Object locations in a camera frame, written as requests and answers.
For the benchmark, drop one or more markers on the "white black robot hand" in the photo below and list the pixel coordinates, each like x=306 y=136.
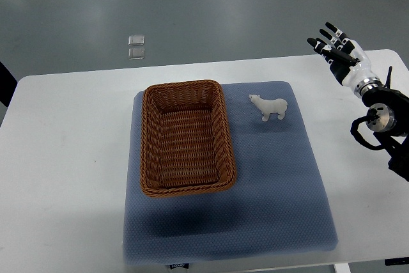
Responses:
x=347 y=61

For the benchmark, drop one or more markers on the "white toy bear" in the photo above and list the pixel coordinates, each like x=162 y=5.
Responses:
x=267 y=107

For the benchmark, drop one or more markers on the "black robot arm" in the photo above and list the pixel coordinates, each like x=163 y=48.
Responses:
x=387 y=117

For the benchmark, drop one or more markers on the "brown wicker basket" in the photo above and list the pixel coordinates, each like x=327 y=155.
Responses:
x=186 y=145

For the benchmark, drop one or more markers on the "blue-grey padded mat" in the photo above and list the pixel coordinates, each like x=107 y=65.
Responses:
x=278 y=204

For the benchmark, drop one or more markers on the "black table control panel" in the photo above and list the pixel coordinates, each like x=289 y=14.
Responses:
x=397 y=261

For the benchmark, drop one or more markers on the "upper clear floor plate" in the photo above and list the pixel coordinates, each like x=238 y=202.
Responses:
x=135 y=40

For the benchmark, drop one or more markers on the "black mat label tag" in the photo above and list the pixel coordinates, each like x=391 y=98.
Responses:
x=179 y=266

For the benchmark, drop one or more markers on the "dark clothed person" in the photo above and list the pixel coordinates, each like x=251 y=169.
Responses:
x=8 y=85

